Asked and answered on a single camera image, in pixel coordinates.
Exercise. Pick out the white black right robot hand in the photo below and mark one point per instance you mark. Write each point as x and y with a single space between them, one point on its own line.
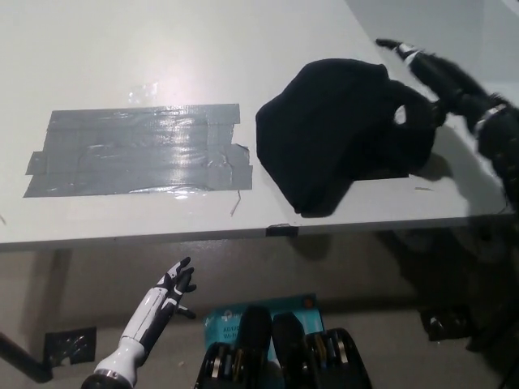
446 77

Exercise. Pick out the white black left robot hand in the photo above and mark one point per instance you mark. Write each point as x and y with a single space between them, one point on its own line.
152 312

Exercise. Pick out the black t-shirt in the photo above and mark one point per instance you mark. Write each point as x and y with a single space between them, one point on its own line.
332 133

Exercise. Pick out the teal cardboard box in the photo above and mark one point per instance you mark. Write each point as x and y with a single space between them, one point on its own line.
225 322

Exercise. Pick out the grey table leg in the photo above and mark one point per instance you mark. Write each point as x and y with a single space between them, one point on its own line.
54 291

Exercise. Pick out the black table foot bar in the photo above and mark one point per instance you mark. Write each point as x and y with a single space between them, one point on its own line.
22 356

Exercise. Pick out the small black edge tape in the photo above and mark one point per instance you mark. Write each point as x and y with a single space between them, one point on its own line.
281 232

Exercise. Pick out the clear tape piece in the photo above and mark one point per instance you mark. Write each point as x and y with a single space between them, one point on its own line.
142 92

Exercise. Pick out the grey duct tape patch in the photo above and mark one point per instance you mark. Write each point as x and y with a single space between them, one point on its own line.
138 152

